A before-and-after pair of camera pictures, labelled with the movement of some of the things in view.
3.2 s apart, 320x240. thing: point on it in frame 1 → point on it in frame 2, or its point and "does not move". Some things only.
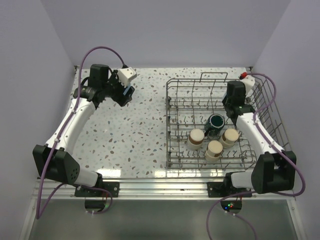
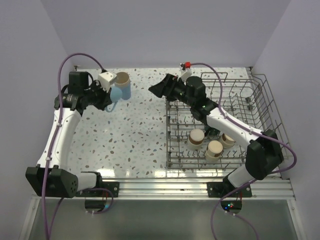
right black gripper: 224,100 → 166,87
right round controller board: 232,206 does not move
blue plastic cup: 127,89 does not move
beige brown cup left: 195,139 does not move
